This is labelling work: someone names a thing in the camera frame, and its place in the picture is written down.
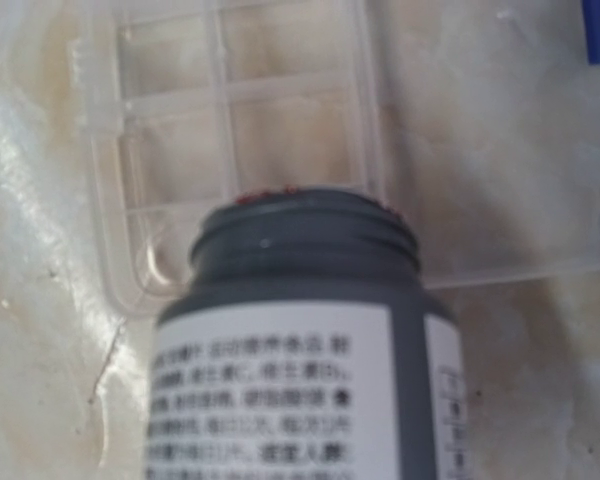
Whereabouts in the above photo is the orange pill bottle grey cap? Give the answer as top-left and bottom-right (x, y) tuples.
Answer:
(144, 189), (472, 479)

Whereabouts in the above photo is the clear plastic pill organizer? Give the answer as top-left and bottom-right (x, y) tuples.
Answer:
(69, 1), (600, 317)

